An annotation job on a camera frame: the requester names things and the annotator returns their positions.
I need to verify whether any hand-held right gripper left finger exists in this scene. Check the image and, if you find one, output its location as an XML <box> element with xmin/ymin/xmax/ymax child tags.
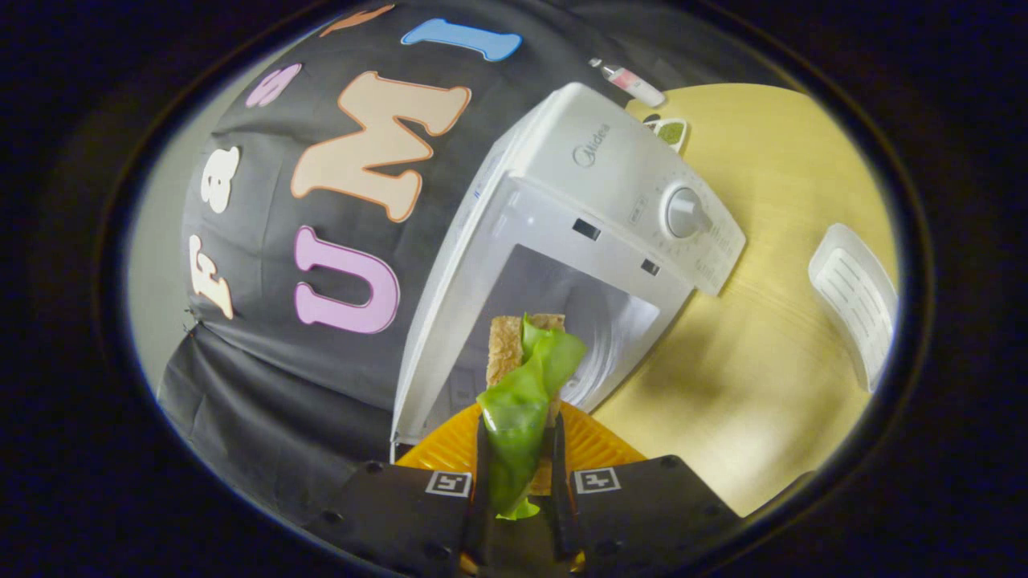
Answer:
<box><xmin>301</xmin><ymin>401</ymin><xmax>495</xmax><ymax>575</ymax></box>

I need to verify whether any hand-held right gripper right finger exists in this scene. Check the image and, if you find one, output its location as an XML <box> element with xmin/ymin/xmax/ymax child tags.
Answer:
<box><xmin>546</xmin><ymin>401</ymin><xmax>744</xmax><ymax>575</ymax></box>

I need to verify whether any sandwich with lettuce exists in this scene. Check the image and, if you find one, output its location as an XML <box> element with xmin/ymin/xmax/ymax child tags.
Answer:
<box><xmin>477</xmin><ymin>313</ymin><xmax>589</xmax><ymax>521</ymax></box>

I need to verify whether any white microwave oven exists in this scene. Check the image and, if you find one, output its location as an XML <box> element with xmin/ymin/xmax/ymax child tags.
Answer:
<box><xmin>391</xmin><ymin>82</ymin><xmax>748</xmax><ymax>465</ymax></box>

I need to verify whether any black backdrop cloth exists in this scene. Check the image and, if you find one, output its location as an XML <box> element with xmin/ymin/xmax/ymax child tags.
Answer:
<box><xmin>157</xmin><ymin>4</ymin><xmax>772</xmax><ymax>531</ymax></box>

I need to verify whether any white rectangular tray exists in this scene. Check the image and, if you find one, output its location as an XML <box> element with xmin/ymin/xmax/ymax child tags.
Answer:
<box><xmin>808</xmin><ymin>223</ymin><xmax>900</xmax><ymax>394</ymax></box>

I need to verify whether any white divided plate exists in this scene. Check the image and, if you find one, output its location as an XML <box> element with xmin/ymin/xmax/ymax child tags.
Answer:
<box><xmin>642</xmin><ymin>116</ymin><xmax>690</xmax><ymax>155</ymax></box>

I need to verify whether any clear bottle with pink label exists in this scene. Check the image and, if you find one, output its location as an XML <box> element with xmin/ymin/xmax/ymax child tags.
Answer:
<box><xmin>589</xmin><ymin>58</ymin><xmax>667</xmax><ymax>108</ymax></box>

